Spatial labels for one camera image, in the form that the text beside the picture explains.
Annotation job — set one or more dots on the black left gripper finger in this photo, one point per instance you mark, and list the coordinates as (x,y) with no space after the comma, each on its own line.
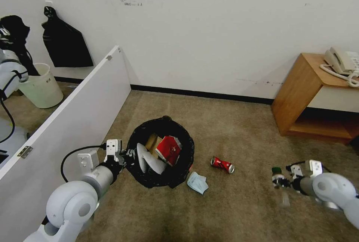
(129,152)
(129,163)

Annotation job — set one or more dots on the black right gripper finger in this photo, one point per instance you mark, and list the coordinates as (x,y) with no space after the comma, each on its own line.
(283,180)
(282,186)

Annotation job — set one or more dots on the clear bottle with green cap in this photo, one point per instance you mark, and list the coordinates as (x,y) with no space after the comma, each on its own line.
(283,197)

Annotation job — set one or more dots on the trash bin with black bag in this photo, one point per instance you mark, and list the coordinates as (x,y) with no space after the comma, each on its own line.
(179,146)

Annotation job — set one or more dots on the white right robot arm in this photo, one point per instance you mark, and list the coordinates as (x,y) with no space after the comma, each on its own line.
(331,187)

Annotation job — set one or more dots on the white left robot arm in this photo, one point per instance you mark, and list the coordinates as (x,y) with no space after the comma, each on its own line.
(73,197)

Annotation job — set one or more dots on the black garbage bag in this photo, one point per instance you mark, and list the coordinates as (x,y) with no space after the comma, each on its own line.
(66,46)

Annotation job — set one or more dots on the white crumpled paper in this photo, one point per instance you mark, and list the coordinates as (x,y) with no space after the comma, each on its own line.
(150,161)

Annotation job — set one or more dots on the brown cardboard piece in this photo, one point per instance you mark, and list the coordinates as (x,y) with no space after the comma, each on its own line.
(152,142)

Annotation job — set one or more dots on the red paper carton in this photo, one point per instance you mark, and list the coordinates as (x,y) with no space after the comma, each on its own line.
(167,149)

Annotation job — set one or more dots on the crushed red soda can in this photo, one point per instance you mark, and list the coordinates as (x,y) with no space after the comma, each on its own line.
(222,165)

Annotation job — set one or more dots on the white partition board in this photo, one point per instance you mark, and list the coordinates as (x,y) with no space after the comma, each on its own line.
(70,116)

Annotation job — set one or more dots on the blue face mask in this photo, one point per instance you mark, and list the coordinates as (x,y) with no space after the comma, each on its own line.
(197,182)

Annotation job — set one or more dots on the wooden bedside cabinet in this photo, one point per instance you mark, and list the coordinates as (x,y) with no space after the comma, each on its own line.
(294,93)

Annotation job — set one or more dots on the black baseboard strip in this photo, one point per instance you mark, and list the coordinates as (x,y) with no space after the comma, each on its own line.
(196,92)

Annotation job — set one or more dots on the metal hinge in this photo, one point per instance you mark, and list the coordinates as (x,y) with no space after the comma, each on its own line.
(24,151)

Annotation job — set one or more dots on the white plastic bucket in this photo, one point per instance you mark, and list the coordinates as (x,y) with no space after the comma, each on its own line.
(42,90)

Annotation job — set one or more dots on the white desk telephone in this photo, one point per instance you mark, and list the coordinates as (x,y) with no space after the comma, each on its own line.
(340,61)

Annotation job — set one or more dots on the white padded machine part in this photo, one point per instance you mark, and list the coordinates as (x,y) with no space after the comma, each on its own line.
(9,74)

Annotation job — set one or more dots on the black cloth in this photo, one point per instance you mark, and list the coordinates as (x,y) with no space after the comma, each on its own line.
(16,34)

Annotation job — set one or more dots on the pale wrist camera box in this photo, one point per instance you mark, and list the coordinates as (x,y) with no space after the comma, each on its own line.
(296,171)
(113,146)

